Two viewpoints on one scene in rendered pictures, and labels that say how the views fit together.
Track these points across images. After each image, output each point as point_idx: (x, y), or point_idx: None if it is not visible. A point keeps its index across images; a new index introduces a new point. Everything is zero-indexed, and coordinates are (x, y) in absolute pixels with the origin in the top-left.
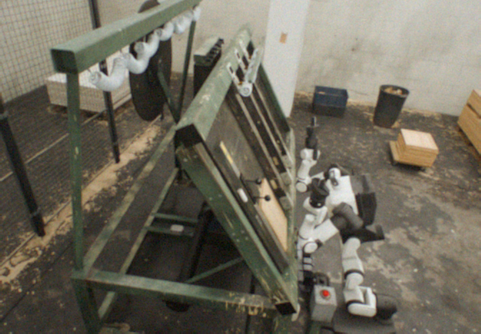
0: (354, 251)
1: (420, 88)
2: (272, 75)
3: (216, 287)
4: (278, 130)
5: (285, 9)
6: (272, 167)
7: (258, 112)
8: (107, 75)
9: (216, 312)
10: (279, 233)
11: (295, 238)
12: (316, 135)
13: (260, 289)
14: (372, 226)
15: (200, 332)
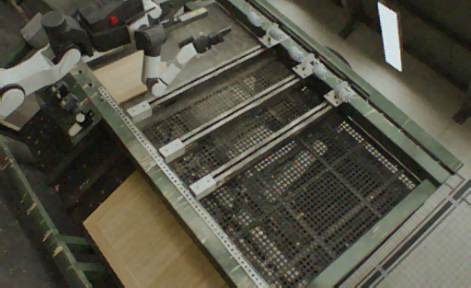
0: (41, 55)
1: None
2: None
3: (63, 215)
4: (250, 158)
5: None
6: (186, 81)
7: (258, 93)
8: (373, 280)
9: (44, 190)
10: (112, 69)
11: (91, 97)
12: (208, 35)
13: (27, 214)
14: (68, 20)
15: (42, 175)
